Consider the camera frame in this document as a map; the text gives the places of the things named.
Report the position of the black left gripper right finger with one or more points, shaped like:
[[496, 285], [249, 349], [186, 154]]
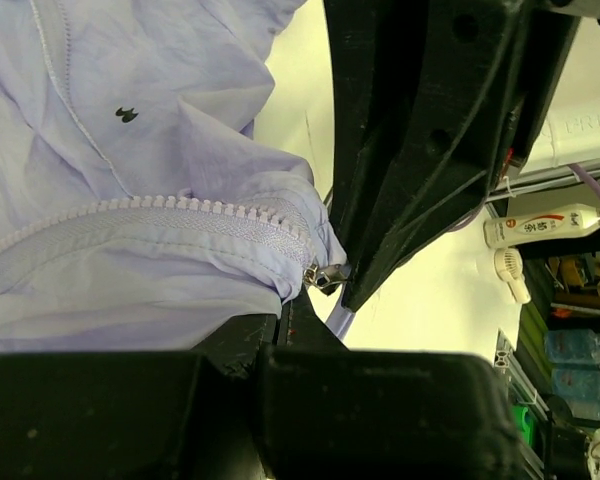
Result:
[[327, 412]]

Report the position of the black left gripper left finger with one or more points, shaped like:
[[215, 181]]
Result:
[[133, 415]]

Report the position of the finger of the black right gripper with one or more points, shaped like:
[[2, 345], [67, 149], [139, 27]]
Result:
[[376, 50], [488, 73]]

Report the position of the lavender zip jacket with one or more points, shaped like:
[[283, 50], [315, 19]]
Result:
[[137, 212]]

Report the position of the white drink bottle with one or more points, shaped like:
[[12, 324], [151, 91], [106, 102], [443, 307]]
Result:
[[567, 222]]

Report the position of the white handheld fan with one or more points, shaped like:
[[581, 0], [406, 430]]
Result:
[[509, 268]]

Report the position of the water bottle pack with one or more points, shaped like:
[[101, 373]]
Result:
[[575, 376]]

